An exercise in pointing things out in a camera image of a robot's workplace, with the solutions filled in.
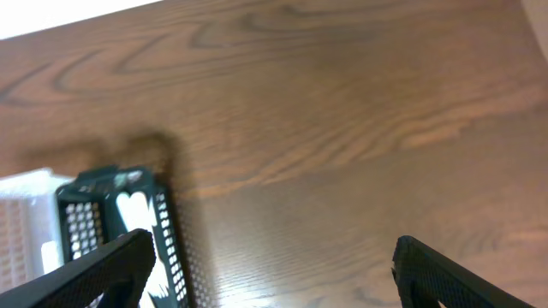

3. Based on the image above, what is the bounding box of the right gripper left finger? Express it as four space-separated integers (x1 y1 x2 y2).
1 229 156 308

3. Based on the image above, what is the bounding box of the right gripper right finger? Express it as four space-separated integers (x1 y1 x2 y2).
391 235 530 308

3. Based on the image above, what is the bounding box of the white plastic fork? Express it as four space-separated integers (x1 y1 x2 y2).
131 192 170 308

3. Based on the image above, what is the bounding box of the pink plastic fork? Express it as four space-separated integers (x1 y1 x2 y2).
116 192 146 232

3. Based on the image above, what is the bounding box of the dark green plastic basket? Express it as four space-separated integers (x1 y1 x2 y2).
55 166 191 307

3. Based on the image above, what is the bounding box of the clear plastic basket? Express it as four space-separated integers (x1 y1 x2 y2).
1 168 73 293

